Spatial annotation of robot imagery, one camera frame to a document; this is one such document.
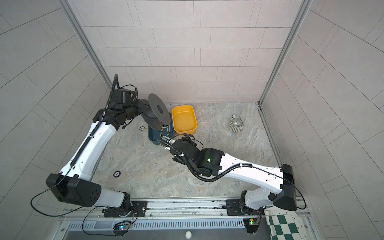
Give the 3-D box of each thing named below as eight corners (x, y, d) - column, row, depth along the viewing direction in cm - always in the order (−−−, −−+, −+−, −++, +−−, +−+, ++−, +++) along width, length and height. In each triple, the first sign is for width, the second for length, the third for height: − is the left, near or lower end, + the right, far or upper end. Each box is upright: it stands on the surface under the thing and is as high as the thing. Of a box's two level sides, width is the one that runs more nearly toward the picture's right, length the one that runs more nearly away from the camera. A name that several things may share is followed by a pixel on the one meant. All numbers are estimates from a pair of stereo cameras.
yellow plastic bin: (170, 136, 100) (169, 130, 95) (174, 111, 114) (173, 105, 109) (196, 136, 100) (196, 131, 95) (196, 111, 115) (196, 105, 109)
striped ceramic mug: (229, 134, 101) (231, 129, 96) (227, 120, 109) (229, 115, 104) (242, 134, 101) (245, 129, 96) (239, 120, 109) (241, 115, 104)
